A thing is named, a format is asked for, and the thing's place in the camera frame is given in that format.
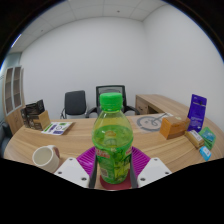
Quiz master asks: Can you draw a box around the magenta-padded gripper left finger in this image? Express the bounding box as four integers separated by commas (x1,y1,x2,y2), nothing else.
53,146,98,189

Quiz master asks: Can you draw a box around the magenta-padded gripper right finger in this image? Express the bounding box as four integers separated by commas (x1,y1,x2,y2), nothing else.
129,146,173,188

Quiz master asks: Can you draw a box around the green drink bottle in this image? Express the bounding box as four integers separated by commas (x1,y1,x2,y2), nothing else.
91,92,135,185

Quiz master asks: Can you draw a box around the white and pink cup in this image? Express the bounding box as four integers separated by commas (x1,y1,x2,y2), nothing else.
31,144,62,174

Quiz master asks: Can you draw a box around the white printed leaflet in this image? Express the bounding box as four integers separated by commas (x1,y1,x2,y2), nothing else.
41,121,74,136

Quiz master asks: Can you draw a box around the sheet with round print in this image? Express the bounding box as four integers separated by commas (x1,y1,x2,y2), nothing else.
135,112,174,133

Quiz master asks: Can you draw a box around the orange cardboard box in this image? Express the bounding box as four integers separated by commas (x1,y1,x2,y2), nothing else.
159,115,191,140

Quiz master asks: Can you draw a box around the small yellow box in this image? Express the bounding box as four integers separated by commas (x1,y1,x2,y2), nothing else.
184,129,205,149

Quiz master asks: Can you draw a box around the small blue box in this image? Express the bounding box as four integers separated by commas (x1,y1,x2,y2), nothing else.
198,145,213,162

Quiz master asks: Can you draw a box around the tan cardboard box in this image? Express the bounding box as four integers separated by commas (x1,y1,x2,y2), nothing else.
28,109,52,131

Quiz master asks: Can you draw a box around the green flat box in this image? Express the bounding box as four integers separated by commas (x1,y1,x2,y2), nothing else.
198,126,217,151

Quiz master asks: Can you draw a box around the grey mesh office chair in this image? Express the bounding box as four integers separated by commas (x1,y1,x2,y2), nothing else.
85,84,142,118

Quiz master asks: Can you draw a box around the black office chair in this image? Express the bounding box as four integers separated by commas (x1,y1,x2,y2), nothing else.
59,90,89,120

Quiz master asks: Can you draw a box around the wooden side desk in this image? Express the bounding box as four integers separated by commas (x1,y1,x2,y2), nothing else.
134,93,193,116

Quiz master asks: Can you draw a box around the tall dark brown carton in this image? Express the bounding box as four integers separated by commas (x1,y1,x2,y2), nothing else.
20,107,31,129

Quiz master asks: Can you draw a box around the wide dark brown carton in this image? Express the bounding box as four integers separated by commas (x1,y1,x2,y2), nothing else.
25,99,46,116

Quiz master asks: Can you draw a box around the purple upright box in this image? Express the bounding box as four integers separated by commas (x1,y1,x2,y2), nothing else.
186,93,208,133

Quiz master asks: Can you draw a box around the black leather sofa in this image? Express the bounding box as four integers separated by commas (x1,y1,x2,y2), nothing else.
0,121,13,158

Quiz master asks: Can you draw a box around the wooden glass-door cabinet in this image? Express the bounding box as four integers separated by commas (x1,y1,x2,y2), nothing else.
2,65,27,135

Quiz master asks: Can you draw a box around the rectangular ceiling light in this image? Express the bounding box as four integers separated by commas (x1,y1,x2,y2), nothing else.
10,33,23,49

